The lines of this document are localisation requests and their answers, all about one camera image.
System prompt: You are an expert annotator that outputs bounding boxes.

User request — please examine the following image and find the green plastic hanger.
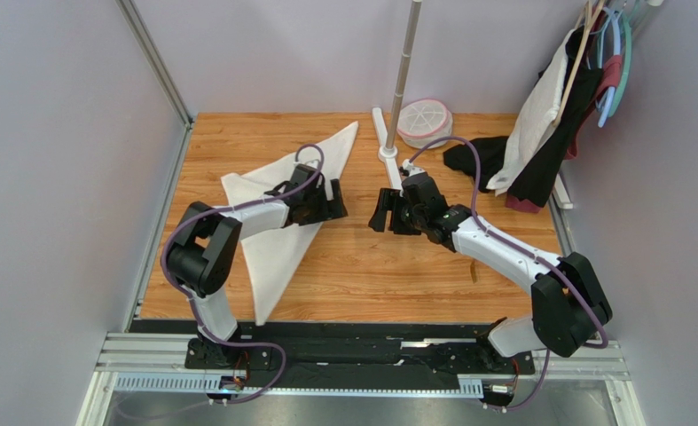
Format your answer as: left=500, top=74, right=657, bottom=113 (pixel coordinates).
left=607, top=1, right=641, bottom=118

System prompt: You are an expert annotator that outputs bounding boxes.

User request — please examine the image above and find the black cloth on table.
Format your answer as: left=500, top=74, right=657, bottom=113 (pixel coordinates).
left=443, top=136, right=508, bottom=193

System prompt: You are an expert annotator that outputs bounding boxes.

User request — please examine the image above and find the wooden hanger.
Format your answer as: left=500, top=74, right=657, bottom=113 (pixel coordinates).
left=552, top=0, right=606, bottom=128

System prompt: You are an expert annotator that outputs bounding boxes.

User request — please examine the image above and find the white hanging towel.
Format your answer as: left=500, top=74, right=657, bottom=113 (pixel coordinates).
left=486, top=30, right=575, bottom=195

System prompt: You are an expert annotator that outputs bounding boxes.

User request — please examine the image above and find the white stand with metal pole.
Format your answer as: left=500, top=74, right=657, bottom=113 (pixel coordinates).
left=371, top=0, right=423, bottom=190

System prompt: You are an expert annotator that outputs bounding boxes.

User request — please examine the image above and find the blue plastic hanger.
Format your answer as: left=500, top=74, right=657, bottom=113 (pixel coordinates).
left=594, top=6, right=623, bottom=128

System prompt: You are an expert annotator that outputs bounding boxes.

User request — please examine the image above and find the aluminium frame rail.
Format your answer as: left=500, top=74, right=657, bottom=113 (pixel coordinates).
left=115, top=0, right=195, bottom=129

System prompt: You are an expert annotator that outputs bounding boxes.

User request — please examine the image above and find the white mesh pink rimmed basket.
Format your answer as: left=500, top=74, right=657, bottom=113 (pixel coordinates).
left=396, top=99, right=453, bottom=148

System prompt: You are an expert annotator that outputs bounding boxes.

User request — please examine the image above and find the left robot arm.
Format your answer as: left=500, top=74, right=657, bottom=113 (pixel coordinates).
left=161, top=164, right=348, bottom=366

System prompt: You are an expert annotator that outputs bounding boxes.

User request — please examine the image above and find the white cloth napkin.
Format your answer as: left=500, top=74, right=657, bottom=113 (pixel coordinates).
left=221, top=122, right=359, bottom=326

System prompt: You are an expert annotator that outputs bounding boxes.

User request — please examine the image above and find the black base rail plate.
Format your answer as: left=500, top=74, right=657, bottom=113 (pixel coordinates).
left=129, top=319, right=542, bottom=392

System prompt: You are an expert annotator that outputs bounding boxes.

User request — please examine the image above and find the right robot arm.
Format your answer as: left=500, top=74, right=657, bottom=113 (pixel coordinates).
left=369, top=171, right=613, bottom=358

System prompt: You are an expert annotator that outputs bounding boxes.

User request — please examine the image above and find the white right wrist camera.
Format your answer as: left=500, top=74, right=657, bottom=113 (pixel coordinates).
left=398, top=159, right=426, bottom=179

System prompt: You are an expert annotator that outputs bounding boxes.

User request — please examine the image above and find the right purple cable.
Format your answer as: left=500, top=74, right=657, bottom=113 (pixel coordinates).
left=406, top=135, right=610, bottom=412

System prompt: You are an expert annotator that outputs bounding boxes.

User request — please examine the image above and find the dark red hanging garment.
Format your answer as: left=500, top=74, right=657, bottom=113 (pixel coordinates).
left=564, top=54, right=623, bottom=160

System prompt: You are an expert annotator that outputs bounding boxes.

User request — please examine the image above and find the black hanging garment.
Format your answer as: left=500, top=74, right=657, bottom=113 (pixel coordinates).
left=505, top=27, right=603, bottom=213

